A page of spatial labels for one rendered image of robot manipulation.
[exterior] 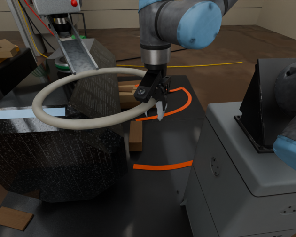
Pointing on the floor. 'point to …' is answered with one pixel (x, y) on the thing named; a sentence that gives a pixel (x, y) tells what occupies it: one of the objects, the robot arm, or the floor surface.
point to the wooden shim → (11, 218)
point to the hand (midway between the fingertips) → (152, 116)
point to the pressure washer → (83, 25)
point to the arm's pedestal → (240, 184)
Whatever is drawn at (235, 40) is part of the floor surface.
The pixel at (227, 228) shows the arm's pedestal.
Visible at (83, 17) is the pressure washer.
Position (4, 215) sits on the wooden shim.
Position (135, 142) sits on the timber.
